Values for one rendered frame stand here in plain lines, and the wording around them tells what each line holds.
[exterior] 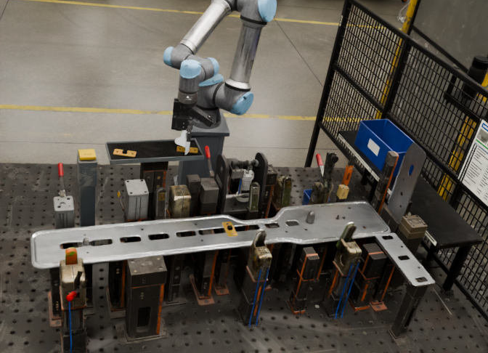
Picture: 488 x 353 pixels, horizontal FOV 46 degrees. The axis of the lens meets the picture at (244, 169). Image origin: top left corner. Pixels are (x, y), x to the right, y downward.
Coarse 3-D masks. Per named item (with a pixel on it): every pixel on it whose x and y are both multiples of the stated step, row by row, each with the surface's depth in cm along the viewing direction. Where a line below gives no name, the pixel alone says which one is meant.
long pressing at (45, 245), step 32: (128, 224) 211; (160, 224) 214; (192, 224) 217; (256, 224) 223; (320, 224) 229; (384, 224) 235; (32, 256) 190; (64, 256) 192; (96, 256) 194; (128, 256) 197
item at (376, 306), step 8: (400, 256) 224; (384, 264) 228; (392, 264) 226; (384, 272) 228; (392, 272) 229; (376, 280) 234; (384, 280) 231; (376, 288) 234; (384, 288) 234; (376, 296) 235; (376, 304) 237; (384, 304) 238
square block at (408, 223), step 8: (408, 216) 232; (416, 216) 234; (400, 224) 233; (408, 224) 228; (416, 224) 228; (424, 224) 229; (400, 232) 234; (408, 232) 228; (416, 232) 228; (424, 232) 230; (408, 240) 230; (416, 240) 232; (408, 248) 233; (416, 248) 235; (392, 280) 242; (400, 280) 244; (392, 288) 246; (400, 288) 247
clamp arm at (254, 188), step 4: (252, 184) 228; (256, 184) 228; (252, 188) 228; (256, 188) 228; (252, 192) 229; (256, 192) 228; (252, 196) 229; (256, 196) 230; (248, 200) 231; (252, 200) 230; (256, 200) 231; (248, 204) 232; (252, 204) 231; (256, 204) 231; (248, 208) 232; (252, 208) 231; (256, 208) 232
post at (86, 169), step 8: (80, 160) 217; (88, 160) 218; (96, 160) 218; (80, 168) 216; (88, 168) 218; (96, 168) 219; (80, 176) 219; (88, 176) 220; (96, 176) 221; (80, 184) 221; (88, 184) 222; (96, 184) 223; (80, 192) 224; (88, 192) 224; (80, 200) 226; (88, 200) 227; (80, 208) 228; (88, 208) 229; (80, 216) 231; (88, 216) 231; (80, 224) 233; (88, 224) 233
